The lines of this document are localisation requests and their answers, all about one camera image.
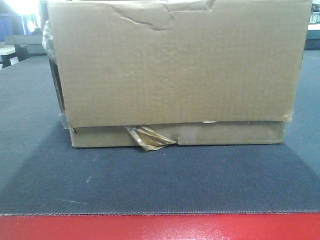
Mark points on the brown cardboard carton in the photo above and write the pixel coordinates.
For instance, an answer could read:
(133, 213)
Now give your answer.
(155, 73)

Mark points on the dark conveyor belt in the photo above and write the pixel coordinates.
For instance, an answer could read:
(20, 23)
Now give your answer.
(42, 174)

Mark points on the red conveyor edge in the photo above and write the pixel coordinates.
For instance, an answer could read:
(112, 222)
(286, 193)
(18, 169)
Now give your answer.
(298, 226)

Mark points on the background table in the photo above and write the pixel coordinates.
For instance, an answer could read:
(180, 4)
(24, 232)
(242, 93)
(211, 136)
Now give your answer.
(20, 46)

